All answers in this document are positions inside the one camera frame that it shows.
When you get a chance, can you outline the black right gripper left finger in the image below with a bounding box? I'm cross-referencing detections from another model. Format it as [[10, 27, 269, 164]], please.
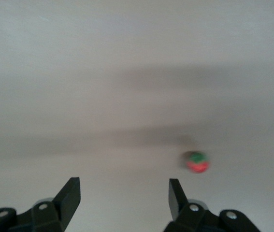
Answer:
[[0, 177, 82, 232]]

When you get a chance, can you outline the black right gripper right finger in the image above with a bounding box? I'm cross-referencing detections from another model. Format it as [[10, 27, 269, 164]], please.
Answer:
[[163, 178, 261, 232]]

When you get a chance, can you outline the red strawberry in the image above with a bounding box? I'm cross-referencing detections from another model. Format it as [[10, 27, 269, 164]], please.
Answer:
[[181, 150, 211, 174]]

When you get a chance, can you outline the brown table cover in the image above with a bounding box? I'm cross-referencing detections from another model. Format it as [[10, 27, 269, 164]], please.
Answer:
[[0, 0, 274, 232]]

